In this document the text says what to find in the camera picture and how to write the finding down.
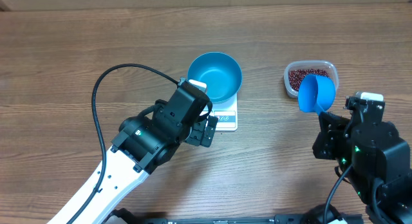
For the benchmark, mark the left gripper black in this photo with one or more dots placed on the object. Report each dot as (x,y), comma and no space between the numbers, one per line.
(197,137)

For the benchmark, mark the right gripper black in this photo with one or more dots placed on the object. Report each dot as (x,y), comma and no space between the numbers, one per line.
(329,135)

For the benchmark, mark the blue plastic scoop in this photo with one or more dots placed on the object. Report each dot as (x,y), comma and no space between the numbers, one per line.
(316,94)

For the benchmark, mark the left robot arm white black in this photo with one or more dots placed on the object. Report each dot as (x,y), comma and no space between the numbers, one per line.
(143,143)

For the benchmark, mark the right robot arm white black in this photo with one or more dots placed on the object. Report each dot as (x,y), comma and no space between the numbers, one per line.
(374,159)

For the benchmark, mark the white kitchen scale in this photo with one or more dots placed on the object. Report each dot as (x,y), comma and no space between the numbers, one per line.
(227,113)

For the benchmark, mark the blue bowl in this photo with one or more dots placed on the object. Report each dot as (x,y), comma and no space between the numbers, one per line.
(220,72)

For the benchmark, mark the red beans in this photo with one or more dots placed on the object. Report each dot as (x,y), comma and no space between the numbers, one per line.
(296,76)

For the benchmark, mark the clear plastic container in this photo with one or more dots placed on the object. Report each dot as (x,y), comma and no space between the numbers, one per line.
(315,64)

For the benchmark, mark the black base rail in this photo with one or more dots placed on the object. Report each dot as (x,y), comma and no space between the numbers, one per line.
(123,216)

